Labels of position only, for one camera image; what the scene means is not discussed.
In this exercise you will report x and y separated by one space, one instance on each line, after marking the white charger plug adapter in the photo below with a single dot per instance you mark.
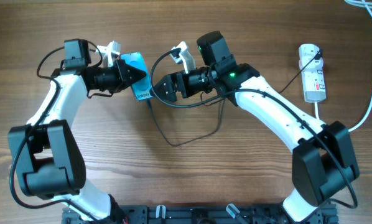
308 63

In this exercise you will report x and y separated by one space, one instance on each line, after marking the smartphone with teal screen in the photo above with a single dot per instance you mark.
141 89

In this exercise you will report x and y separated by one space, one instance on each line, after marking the white power strip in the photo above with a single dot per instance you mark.
313 82

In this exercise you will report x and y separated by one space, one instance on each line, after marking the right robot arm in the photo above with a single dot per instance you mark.
323 157

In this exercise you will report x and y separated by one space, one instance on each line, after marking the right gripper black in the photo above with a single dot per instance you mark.
170 81

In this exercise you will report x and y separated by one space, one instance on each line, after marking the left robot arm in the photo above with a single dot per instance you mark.
46 161

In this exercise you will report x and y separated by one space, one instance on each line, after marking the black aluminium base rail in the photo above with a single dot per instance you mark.
259 213

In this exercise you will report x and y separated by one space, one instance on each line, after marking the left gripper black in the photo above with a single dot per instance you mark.
121 70

